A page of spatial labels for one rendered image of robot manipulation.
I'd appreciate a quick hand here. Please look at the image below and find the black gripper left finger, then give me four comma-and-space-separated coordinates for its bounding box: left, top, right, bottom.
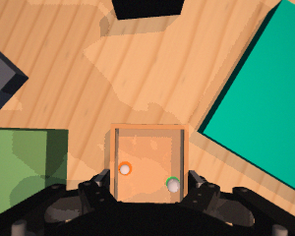
0, 169, 123, 236

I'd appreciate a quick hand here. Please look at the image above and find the green flat rectangular slab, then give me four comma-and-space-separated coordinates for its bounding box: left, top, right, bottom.
198, 0, 295, 191

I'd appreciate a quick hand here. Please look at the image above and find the black rectangular block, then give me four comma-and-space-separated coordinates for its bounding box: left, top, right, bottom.
111, 0, 185, 21

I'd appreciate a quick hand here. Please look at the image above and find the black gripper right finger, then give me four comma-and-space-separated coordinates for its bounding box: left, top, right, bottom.
174, 170, 295, 236

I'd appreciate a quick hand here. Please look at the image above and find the dark grey flat rectangular block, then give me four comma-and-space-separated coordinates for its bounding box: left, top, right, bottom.
0, 51, 29, 109

